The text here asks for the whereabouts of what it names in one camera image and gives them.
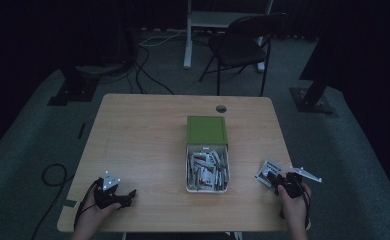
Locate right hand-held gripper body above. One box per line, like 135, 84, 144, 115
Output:
276, 165, 324, 200

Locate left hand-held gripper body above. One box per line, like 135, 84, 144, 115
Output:
93, 170, 128, 210

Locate white printed sachet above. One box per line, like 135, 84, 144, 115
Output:
254, 159, 283, 188

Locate pile of packets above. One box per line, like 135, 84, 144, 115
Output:
188, 148, 230, 191

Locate person's right hand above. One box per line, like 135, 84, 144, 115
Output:
277, 181, 313, 229

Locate person's left hand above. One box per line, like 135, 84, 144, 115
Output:
78, 186, 122, 232

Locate black stand base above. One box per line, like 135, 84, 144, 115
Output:
289, 78, 339, 118
47, 64, 101, 107

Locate black folding chair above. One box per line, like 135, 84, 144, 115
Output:
198, 12, 289, 98

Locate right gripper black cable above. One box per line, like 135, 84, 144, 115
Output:
302, 185, 313, 232

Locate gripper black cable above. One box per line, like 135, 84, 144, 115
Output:
302, 185, 313, 232
73, 179, 103, 232

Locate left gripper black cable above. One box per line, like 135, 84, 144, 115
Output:
73, 179, 103, 232

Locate black looped floor cable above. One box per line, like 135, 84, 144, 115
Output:
29, 163, 76, 240

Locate black floor cables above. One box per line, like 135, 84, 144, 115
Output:
126, 44, 176, 96

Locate white floor cable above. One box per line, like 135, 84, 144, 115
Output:
138, 29, 188, 48

